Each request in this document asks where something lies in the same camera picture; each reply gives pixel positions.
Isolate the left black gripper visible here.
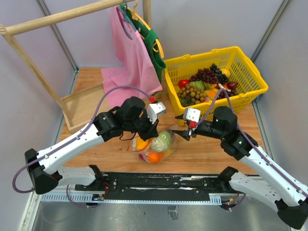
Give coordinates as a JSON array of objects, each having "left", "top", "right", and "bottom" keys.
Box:
[{"left": 125, "top": 110, "right": 160, "bottom": 142}]

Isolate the green cabbage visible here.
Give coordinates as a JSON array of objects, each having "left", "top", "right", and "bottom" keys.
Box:
[{"left": 150, "top": 129, "right": 173, "bottom": 152}]

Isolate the clear zip top bag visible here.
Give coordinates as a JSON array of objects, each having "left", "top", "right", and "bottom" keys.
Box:
[{"left": 126, "top": 124, "right": 178, "bottom": 164}]

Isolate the yellow bell pepper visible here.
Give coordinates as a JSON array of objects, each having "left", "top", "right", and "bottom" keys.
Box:
[{"left": 135, "top": 137, "right": 150, "bottom": 150}]

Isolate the orange fruit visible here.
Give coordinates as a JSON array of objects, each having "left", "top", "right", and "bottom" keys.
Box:
[{"left": 147, "top": 152, "right": 164, "bottom": 164}]

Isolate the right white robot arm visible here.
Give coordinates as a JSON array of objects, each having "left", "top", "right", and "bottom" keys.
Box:
[{"left": 174, "top": 106, "right": 308, "bottom": 230}]

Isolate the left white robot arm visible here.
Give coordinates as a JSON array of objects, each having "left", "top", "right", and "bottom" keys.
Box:
[{"left": 25, "top": 97, "right": 166, "bottom": 194}]

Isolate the brown longan bunch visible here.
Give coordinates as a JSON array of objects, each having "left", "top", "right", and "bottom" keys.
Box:
[{"left": 177, "top": 82, "right": 207, "bottom": 107}]

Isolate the green guava fruit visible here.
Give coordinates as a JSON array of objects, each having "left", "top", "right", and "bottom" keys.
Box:
[{"left": 194, "top": 81, "right": 205, "bottom": 90}]

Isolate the dark purple grape bunch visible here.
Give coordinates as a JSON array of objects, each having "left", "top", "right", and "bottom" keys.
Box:
[{"left": 189, "top": 64, "right": 230, "bottom": 85}]

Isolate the pink shirt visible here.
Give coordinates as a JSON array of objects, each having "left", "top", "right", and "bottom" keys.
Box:
[{"left": 101, "top": 7, "right": 162, "bottom": 95}]

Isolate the yellow peach fruit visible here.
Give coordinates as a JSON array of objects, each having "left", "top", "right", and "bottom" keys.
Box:
[{"left": 220, "top": 68, "right": 231, "bottom": 77}]

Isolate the yellow plastic basket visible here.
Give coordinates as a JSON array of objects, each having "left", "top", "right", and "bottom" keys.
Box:
[{"left": 165, "top": 46, "right": 268, "bottom": 116}]

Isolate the green shirt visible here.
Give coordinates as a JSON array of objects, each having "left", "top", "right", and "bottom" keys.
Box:
[{"left": 120, "top": 4, "right": 166, "bottom": 83}]

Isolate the yellow hanger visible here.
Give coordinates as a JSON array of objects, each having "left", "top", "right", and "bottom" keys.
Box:
[{"left": 127, "top": 0, "right": 165, "bottom": 59}]

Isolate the grey hanger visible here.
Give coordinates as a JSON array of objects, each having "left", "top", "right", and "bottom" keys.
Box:
[{"left": 116, "top": 6, "right": 137, "bottom": 40}]

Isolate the wooden clothes rack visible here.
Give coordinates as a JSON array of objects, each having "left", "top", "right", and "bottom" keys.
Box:
[{"left": 0, "top": 0, "right": 162, "bottom": 134}]

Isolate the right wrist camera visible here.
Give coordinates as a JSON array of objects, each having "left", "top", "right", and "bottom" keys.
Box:
[{"left": 183, "top": 107, "right": 201, "bottom": 128}]

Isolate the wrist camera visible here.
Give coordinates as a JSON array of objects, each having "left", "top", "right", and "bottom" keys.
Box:
[
  {"left": 146, "top": 96, "right": 167, "bottom": 124},
  {"left": 183, "top": 107, "right": 201, "bottom": 128}
]

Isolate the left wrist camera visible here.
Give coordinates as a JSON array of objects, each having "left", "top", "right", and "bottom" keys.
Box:
[{"left": 146, "top": 96, "right": 167, "bottom": 124}]

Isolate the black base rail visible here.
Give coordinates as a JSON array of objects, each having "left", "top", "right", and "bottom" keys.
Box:
[{"left": 74, "top": 171, "right": 247, "bottom": 204}]

